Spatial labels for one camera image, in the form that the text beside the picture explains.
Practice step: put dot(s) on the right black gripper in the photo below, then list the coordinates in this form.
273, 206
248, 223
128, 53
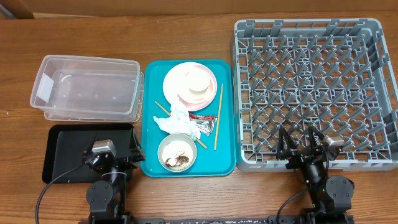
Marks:
300, 155

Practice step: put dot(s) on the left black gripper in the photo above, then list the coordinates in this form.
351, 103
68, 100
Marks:
130, 163

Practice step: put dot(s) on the grey round bowl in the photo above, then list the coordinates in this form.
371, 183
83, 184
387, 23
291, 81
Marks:
177, 137

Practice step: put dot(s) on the rice and food scraps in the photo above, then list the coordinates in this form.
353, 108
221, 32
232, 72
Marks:
177, 155

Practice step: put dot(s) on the white napkin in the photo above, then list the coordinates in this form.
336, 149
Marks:
178, 121

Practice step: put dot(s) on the red silver foil wrapper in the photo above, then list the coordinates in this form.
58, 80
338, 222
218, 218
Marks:
205, 124

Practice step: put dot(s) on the pink round plate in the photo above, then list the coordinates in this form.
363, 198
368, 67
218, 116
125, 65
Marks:
195, 102

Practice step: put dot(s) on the white plastic cup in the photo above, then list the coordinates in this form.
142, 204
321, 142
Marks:
197, 82

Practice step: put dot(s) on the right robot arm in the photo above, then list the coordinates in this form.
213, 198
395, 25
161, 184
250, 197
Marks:
330, 195

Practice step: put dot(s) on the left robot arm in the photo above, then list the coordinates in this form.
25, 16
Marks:
107, 196

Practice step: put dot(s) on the clear plastic waste bin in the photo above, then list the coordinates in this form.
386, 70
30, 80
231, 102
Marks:
91, 89

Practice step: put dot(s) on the black plastic tray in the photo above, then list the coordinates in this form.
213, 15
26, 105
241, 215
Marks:
68, 144

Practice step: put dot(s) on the grey plastic dish rack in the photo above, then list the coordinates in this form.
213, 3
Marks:
333, 74

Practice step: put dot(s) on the left wooden chopstick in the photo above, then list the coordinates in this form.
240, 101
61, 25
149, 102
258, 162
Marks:
168, 113

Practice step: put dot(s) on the wooden chopstick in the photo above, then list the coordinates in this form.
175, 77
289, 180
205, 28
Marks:
218, 117
168, 113

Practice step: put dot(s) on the teal plastic serving tray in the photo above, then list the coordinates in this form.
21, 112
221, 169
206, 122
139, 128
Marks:
208, 162

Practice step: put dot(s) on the right wooden chopstick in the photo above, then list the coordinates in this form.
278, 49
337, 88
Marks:
218, 117

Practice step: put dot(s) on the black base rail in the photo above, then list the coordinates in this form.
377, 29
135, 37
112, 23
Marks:
211, 221

